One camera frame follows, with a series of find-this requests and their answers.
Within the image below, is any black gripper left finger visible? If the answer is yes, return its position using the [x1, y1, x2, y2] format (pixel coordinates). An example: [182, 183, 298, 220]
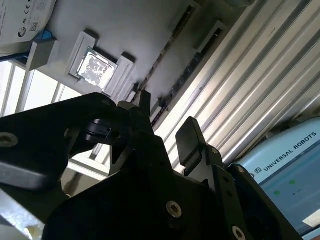
[0, 89, 188, 226]

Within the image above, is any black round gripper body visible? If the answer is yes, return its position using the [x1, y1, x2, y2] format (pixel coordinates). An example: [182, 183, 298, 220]
[43, 172, 221, 240]

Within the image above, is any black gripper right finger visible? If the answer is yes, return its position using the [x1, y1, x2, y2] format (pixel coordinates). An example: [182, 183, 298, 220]
[175, 116, 305, 240]

